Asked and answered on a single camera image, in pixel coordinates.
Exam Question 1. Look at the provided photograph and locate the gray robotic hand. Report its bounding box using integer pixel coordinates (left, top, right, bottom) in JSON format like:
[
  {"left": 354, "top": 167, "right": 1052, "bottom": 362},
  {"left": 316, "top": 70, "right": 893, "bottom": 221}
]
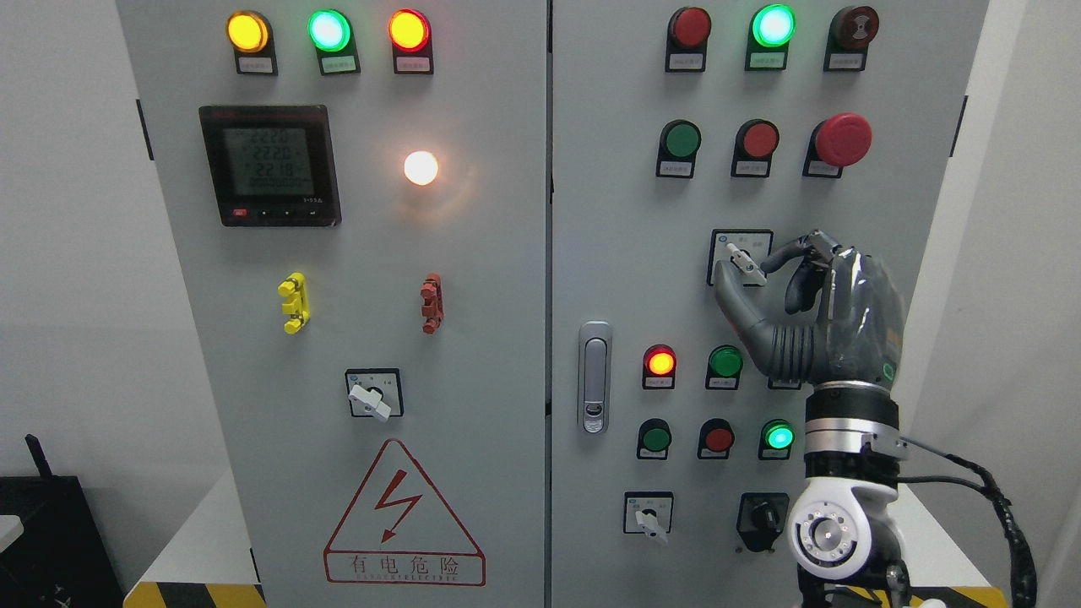
[{"left": 713, "top": 230, "right": 907, "bottom": 392}]

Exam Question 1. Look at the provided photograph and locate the green indicator light middle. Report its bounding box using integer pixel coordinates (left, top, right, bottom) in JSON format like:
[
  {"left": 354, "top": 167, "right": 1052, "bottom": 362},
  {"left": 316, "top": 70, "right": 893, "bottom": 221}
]
[{"left": 705, "top": 344, "right": 744, "bottom": 389}]

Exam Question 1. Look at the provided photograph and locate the green indicator light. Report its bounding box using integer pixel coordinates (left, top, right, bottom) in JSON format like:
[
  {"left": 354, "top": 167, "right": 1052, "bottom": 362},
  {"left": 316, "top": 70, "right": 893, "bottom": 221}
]
[
  {"left": 307, "top": 8, "right": 361, "bottom": 76},
  {"left": 705, "top": 344, "right": 744, "bottom": 389}
]

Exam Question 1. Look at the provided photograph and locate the lit green push button lower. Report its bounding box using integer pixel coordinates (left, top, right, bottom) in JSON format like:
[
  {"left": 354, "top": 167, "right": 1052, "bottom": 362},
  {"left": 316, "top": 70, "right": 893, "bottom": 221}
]
[{"left": 758, "top": 419, "right": 796, "bottom": 459}]

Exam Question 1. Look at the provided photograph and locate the red push button lower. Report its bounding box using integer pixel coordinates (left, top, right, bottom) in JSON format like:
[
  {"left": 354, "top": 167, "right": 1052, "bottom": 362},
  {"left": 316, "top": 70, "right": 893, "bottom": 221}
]
[{"left": 698, "top": 418, "right": 735, "bottom": 459}]

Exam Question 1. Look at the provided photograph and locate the red push button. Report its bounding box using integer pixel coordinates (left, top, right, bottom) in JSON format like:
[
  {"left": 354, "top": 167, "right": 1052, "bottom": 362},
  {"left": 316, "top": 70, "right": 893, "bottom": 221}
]
[
  {"left": 698, "top": 418, "right": 735, "bottom": 459},
  {"left": 731, "top": 118, "right": 780, "bottom": 179}
]

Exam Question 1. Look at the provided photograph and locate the red emergency stop button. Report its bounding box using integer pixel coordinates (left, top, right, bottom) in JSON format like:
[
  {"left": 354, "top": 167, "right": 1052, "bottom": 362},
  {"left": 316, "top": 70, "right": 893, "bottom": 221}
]
[{"left": 802, "top": 113, "right": 873, "bottom": 179}]

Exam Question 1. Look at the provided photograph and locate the lit red indicator light middle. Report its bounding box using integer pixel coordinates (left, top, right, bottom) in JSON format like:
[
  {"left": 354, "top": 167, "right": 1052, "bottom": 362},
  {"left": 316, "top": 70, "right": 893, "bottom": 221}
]
[{"left": 641, "top": 344, "right": 678, "bottom": 389}]

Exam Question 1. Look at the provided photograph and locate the red push button upper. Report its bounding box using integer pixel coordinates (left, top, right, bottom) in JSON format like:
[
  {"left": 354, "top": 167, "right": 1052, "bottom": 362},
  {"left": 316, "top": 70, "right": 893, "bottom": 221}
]
[{"left": 731, "top": 118, "right": 780, "bottom": 179}]

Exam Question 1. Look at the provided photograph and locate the green push button upper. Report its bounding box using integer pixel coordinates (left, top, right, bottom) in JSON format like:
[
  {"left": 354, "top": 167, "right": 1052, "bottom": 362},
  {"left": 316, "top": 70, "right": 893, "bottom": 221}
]
[{"left": 655, "top": 119, "right": 702, "bottom": 179}]

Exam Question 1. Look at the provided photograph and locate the dark red buzzer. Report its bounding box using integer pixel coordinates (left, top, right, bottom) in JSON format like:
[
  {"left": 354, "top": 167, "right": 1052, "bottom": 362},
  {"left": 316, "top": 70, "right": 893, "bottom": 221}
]
[{"left": 823, "top": 5, "right": 880, "bottom": 72}]

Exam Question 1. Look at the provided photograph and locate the bright green indicator top right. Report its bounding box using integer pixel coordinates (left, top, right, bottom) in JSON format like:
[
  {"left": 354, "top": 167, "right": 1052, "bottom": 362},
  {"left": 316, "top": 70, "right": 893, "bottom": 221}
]
[{"left": 744, "top": 3, "right": 796, "bottom": 72}]

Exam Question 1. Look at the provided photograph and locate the dark red indicator top right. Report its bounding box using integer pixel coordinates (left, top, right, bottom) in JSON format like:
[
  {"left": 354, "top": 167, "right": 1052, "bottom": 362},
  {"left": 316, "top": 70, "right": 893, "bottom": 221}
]
[{"left": 665, "top": 5, "right": 713, "bottom": 72}]

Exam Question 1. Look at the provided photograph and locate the gray electrical cabinet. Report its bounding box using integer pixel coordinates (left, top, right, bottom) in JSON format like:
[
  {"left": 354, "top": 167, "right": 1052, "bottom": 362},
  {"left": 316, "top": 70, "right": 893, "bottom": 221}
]
[{"left": 117, "top": 1, "right": 988, "bottom": 607}]

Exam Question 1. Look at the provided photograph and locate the white glowing indicator light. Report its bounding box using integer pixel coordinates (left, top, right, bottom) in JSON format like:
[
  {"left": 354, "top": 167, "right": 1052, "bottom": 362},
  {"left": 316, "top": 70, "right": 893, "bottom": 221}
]
[{"left": 403, "top": 150, "right": 440, "bottom": 187}]

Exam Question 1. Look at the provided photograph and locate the red electrical hazard sticker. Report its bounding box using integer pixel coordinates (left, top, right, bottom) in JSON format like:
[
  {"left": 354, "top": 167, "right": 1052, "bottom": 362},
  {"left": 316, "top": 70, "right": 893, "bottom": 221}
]
[{"left": 322, "top": 438, "right": 486, "bottom": 586}]

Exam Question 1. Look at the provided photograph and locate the orange indicator light top left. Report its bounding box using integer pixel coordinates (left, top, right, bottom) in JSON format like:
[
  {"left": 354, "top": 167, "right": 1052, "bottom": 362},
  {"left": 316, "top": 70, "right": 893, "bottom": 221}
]
[{"left": 388, "top": 8, "right": 435, "bottom": 74}]

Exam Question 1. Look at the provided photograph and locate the green indicator light top left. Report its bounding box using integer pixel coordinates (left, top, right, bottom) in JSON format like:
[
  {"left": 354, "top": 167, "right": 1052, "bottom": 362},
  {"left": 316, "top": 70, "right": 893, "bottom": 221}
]
[{"left": 307, "top": 8, "right": 361, "bottom": 76}]

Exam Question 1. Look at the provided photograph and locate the black digital power meter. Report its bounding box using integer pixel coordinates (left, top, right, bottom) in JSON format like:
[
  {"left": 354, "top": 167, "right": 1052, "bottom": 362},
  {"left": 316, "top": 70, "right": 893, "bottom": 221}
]
[{"left": 199, "top": 105, "right": 341, "bottom": 227}]

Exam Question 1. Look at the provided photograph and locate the yellow indicator light top left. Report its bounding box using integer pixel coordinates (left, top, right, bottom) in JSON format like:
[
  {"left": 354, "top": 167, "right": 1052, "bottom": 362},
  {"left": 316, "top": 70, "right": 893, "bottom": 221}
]
[{"left": 226, "top": 10, "right": 278, "bottom": 76}]

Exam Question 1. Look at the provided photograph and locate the black box with antenna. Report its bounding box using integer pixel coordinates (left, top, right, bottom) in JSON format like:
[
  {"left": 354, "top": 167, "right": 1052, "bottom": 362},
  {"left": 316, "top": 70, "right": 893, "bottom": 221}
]
[{"left": 1, "top": 434, "right": 123, "bottom": 607}]

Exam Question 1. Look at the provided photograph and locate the black rotary selector switch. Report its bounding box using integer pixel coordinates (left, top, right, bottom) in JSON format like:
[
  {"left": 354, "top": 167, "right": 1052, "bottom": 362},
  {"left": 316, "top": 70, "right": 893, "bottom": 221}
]
[{"left": 736, "top": 492, "right": 789, "bottom": 551}]

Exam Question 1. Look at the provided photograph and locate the silver door handle lock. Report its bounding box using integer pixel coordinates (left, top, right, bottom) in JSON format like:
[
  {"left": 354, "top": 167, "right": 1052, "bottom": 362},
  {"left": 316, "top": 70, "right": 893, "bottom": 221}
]
[{"left": 576, "top": 320, "right": 611, "bottom": 434}]

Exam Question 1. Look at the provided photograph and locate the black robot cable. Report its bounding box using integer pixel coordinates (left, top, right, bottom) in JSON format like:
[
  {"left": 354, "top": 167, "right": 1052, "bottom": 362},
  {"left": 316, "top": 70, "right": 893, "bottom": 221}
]
[{"left": 895, "top": 435, "right": 1040, "bottom": 608}]

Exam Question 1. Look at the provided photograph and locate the left door gray rotary switch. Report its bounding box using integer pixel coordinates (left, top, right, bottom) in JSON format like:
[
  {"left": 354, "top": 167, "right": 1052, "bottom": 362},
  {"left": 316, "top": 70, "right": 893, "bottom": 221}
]
[{"left": 345, "top": 368, "right": 405, "bottom": 422}]

